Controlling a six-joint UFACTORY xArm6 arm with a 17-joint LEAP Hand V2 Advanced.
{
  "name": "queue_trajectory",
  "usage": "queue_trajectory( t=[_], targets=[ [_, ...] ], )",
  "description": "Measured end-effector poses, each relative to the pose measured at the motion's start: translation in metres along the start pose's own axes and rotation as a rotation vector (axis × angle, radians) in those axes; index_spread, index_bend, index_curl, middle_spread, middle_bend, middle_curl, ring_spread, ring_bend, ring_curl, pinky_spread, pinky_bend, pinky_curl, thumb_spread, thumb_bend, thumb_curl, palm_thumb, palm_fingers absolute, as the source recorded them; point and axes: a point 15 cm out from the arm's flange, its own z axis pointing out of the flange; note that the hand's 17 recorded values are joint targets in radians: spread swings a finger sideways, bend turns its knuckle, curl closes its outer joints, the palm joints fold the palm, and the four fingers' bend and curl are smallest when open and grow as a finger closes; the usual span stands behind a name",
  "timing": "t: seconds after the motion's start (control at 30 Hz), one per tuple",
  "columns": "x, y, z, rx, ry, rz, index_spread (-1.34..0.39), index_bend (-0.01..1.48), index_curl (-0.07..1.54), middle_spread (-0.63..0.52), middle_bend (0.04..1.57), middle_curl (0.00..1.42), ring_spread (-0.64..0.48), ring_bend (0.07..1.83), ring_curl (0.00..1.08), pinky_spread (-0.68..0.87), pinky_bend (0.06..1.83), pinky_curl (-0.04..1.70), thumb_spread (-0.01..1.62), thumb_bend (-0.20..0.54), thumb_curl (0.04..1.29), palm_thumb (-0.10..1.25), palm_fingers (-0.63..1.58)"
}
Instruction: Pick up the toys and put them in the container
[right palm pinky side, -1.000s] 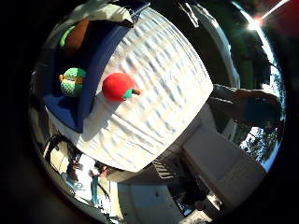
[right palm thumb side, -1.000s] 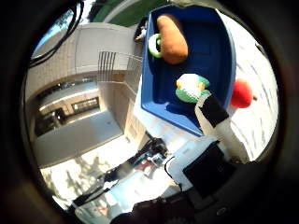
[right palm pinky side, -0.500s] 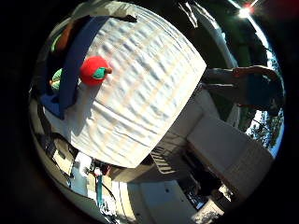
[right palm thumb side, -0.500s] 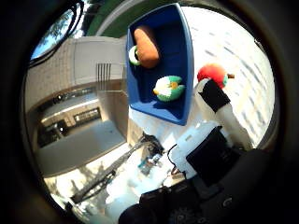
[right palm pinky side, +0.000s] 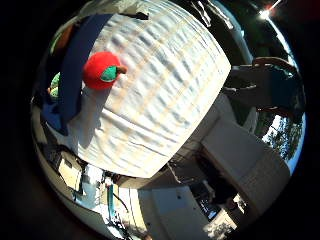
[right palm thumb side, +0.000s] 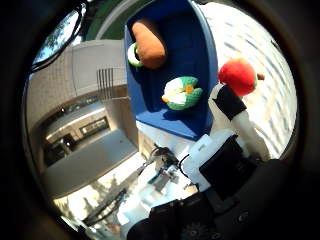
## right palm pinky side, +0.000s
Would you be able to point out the person in black clothes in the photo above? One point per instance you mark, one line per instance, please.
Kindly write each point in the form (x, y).
(221, 190)

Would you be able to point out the white tablecloth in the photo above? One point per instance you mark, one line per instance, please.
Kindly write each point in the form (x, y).
(160, 100)

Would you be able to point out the blue plastic container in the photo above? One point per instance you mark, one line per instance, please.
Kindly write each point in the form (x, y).
(71, 73)

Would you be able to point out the small green plush toy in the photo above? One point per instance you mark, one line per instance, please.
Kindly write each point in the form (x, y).
(54, 85)

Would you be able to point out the white block wall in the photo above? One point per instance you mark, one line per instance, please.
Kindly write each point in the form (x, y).
(246, 163)

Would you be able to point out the person in blue shirt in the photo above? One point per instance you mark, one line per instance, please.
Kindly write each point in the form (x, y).
(276, 86)

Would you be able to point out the red plush apple toy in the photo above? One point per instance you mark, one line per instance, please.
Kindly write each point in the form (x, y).
(96, 70)

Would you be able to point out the dark glass window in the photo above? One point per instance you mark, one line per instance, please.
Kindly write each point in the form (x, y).
(205, 200)

